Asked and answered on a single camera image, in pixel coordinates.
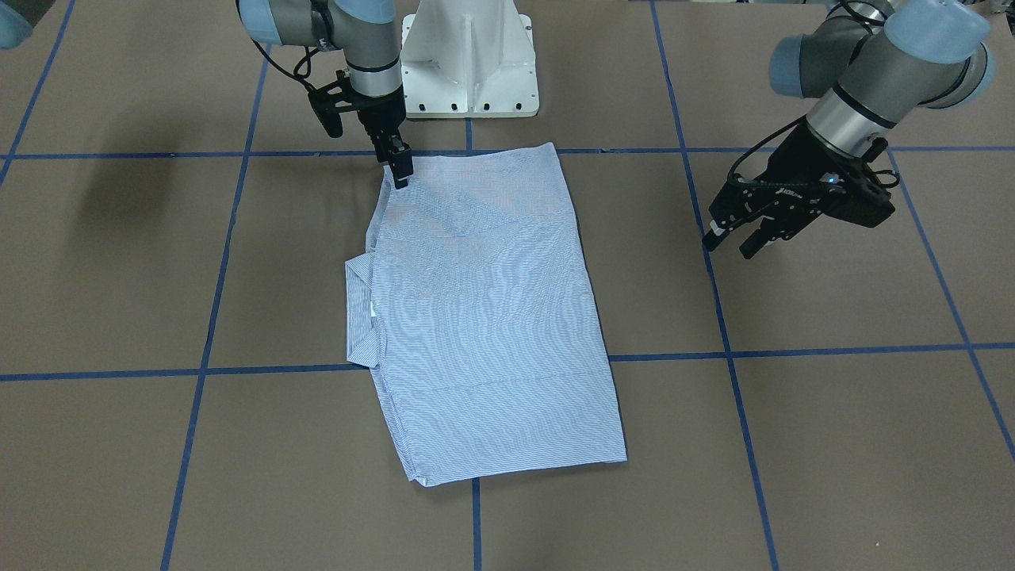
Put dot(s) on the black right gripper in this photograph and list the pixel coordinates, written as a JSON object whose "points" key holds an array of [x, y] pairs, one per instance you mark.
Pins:
{"points": [[381, 116]]}

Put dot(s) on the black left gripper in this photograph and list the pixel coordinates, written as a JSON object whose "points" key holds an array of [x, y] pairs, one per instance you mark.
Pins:
{"points": [[798, 161]]}

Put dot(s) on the light blue striped shirt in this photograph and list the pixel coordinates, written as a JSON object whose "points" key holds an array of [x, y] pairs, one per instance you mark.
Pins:
{"points": [[472, 308]]}

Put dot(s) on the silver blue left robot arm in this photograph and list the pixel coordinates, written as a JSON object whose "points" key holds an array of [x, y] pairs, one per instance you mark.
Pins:
{"points": [[867, 66]]}

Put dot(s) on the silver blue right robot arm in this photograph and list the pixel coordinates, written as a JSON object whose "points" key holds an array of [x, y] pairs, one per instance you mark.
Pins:
{"points": [[288, 34]]}

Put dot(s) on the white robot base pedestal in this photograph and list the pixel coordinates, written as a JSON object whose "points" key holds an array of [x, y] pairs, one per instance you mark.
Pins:
{"points": [[469, 59]]}

